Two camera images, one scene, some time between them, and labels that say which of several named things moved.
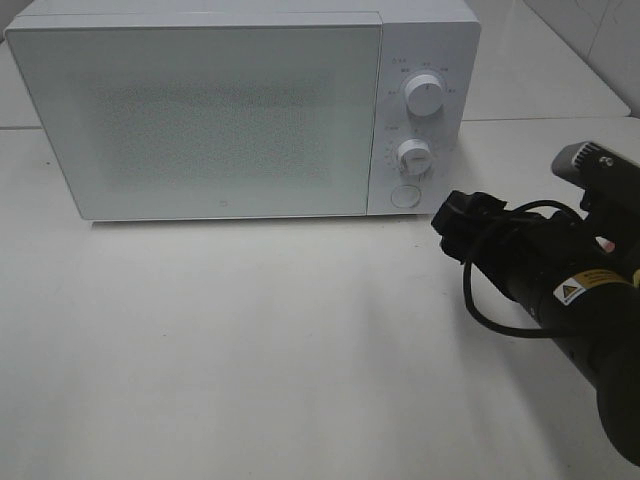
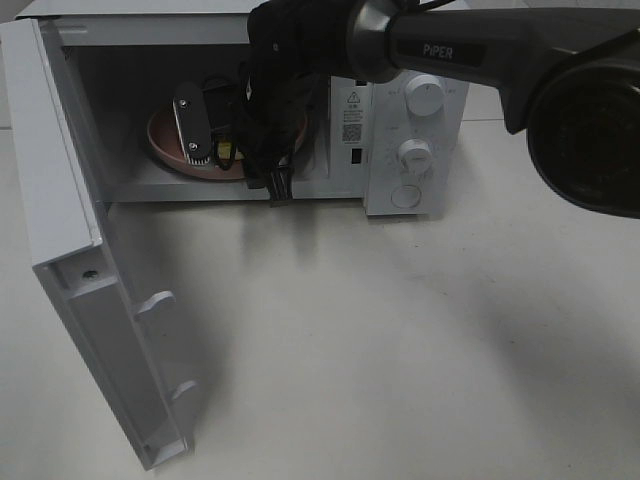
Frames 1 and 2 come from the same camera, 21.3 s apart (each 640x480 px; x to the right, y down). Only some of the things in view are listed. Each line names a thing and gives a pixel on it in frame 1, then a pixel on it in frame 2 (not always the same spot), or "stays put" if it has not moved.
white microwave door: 210,122 to 75,252
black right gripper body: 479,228 to 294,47
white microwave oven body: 233,109 stays put
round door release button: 405,196 stays put
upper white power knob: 424,95 stays put
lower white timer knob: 414,157 stays put
